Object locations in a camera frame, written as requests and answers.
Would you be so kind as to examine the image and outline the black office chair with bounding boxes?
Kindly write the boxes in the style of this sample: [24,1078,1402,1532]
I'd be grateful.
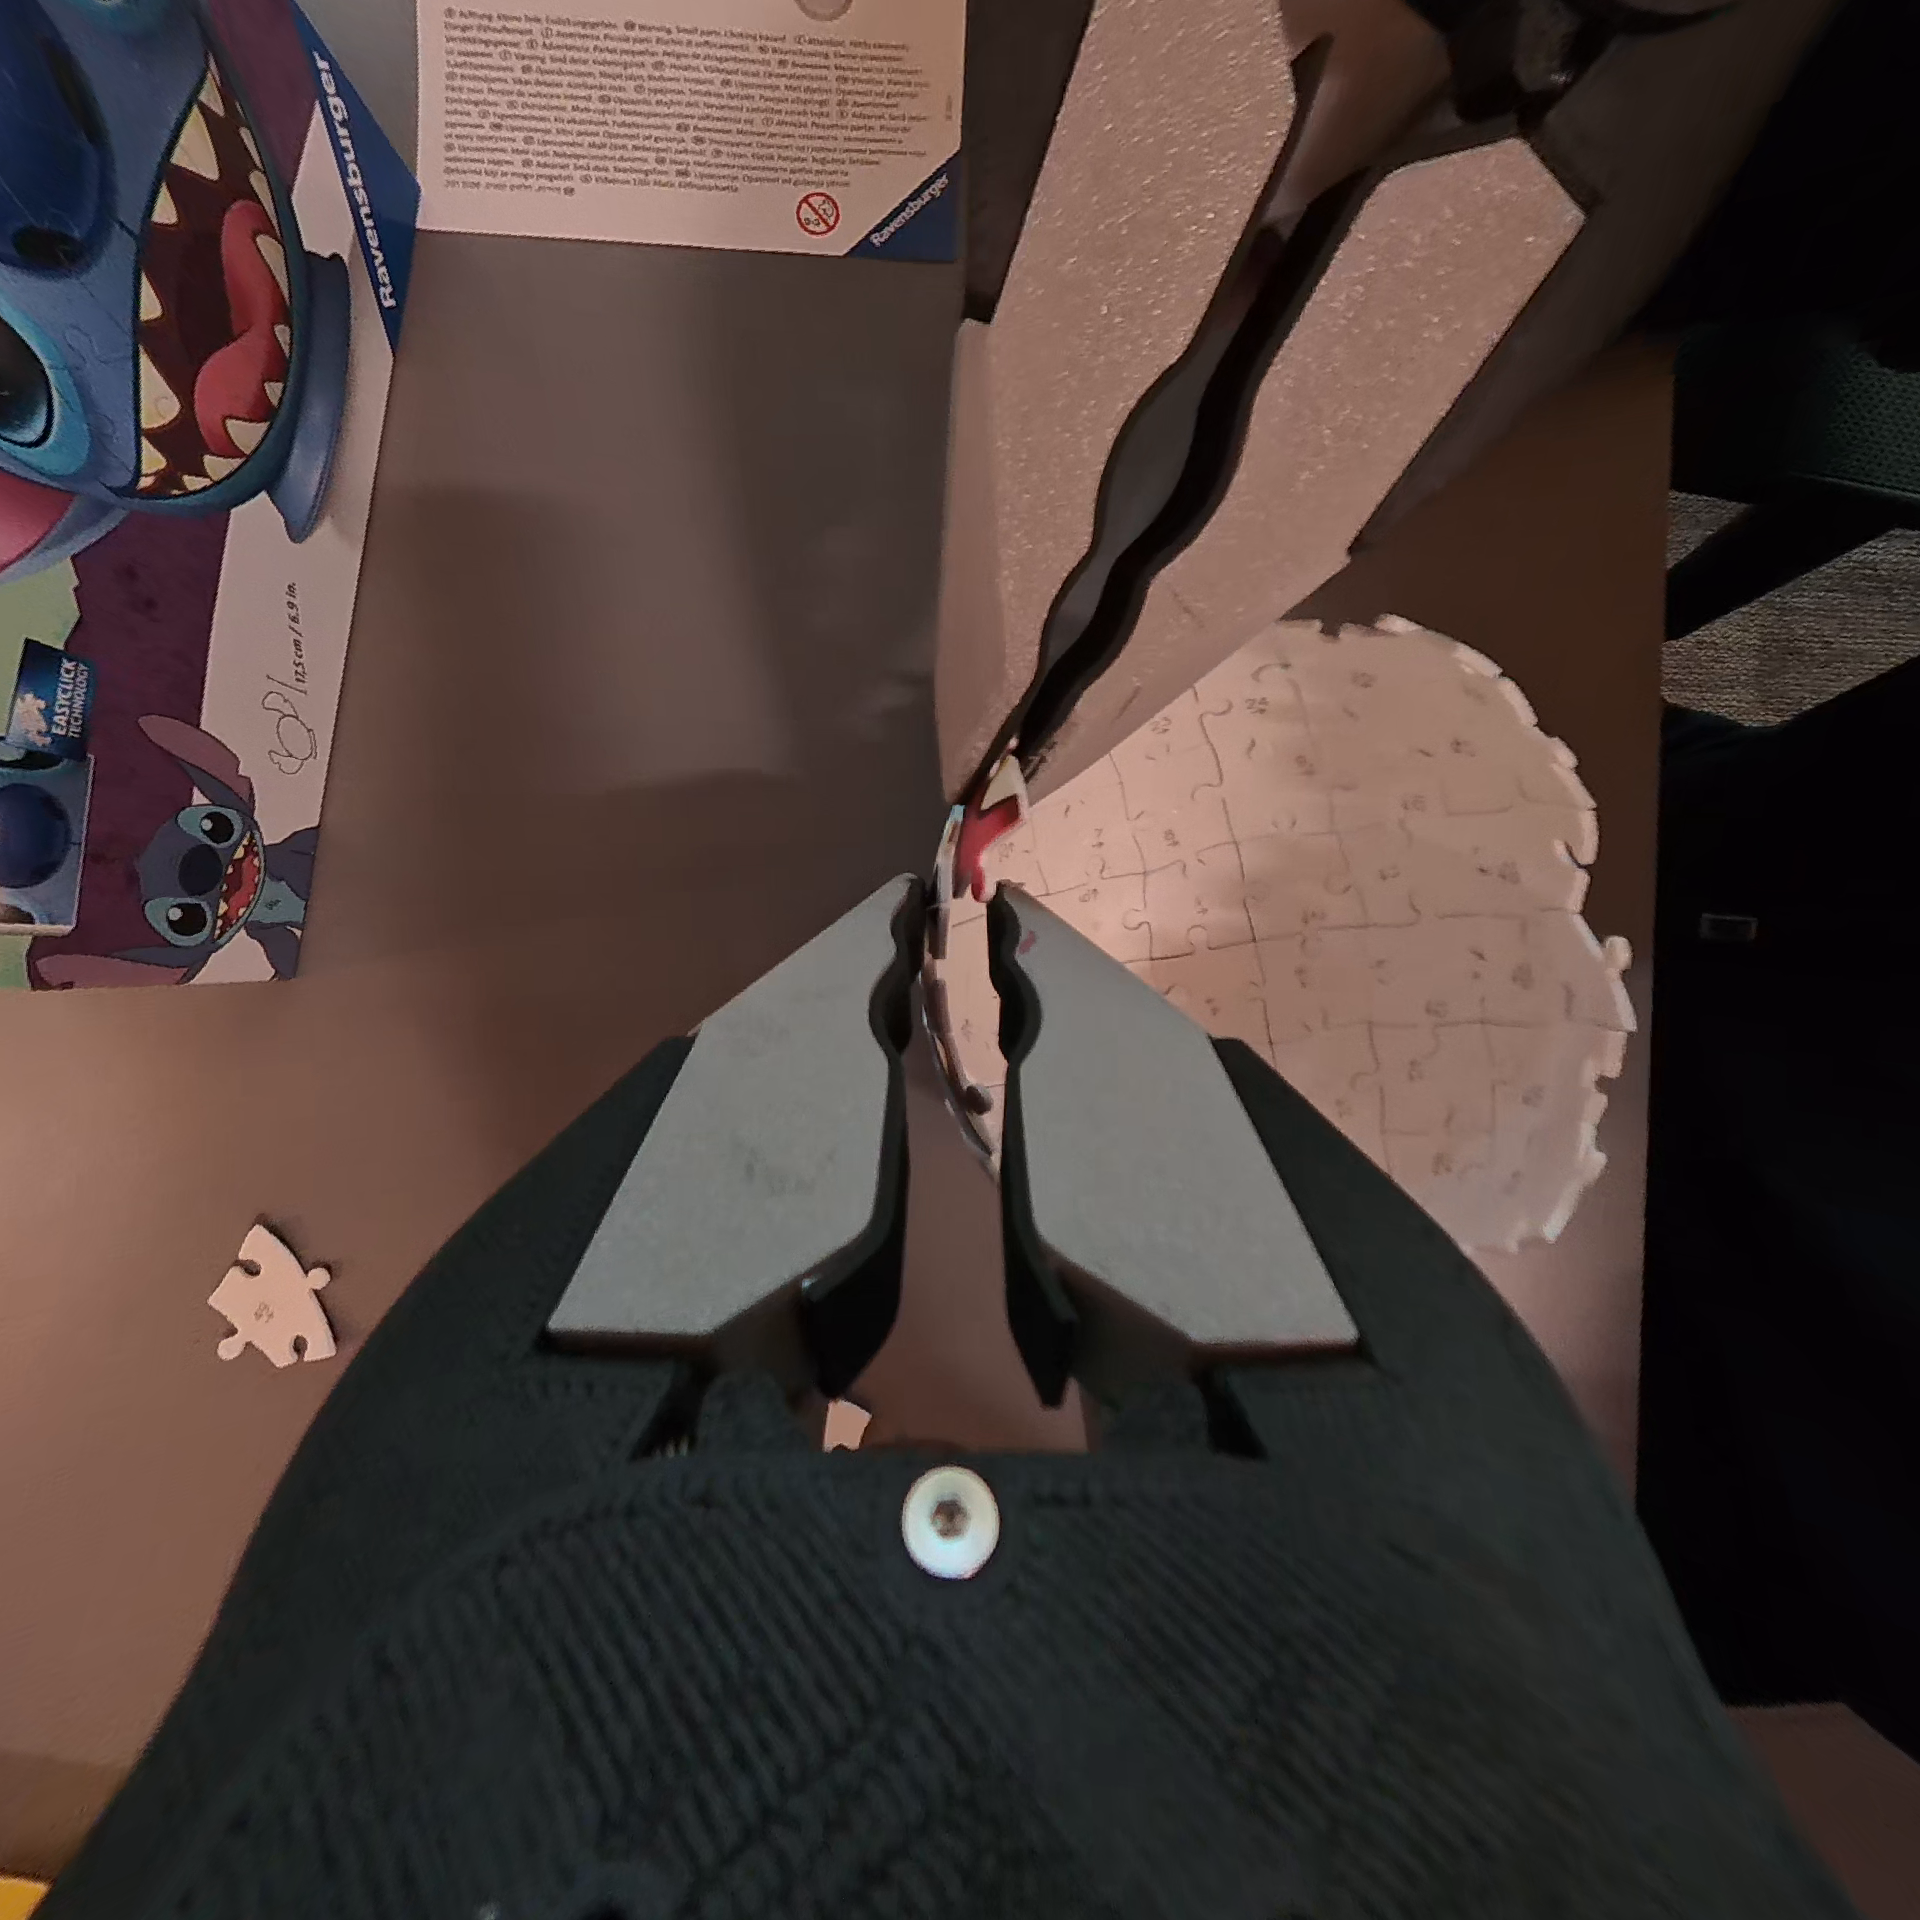
[1664,322,1920,717]

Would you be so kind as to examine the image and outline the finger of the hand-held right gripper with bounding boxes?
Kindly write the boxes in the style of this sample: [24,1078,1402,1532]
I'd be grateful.
[1026,132,1595,758]
[934,0,1337,805]

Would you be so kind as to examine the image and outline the loose white puzzle piece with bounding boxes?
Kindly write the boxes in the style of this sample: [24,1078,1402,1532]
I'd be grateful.
[208,1222,339,1369]

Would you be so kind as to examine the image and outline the red and white puzzle piece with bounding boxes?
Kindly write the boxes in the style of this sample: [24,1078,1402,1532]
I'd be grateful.
[960,748,1041,905]

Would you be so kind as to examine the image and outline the half-built white puzzle ball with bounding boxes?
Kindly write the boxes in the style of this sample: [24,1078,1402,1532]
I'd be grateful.
[990,614,1639,1257]

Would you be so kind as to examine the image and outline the cartoon puzzle box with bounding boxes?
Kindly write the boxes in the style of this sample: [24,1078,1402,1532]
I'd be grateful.
[0,0,423,991]

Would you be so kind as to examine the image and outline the curved white puzzle piece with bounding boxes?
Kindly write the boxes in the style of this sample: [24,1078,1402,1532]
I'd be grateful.
[920,815,1003,1190]

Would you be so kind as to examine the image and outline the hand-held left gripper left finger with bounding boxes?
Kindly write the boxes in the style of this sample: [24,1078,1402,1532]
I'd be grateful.
[544,873,924,1406]

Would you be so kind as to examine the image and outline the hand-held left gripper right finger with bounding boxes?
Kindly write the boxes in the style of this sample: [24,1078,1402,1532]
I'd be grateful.
[987,881,1368,1408]

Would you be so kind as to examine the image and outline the white instruction leaflet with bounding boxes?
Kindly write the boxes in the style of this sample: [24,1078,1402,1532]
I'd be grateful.
[416,0,971,264]

